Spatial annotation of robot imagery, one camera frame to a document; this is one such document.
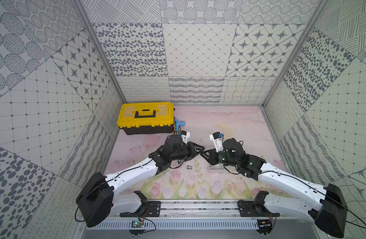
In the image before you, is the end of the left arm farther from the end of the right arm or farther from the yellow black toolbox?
the yellow black toolbox

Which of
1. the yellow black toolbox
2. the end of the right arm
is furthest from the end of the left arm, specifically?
the yellow black toolbox

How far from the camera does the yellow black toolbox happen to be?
922 mm
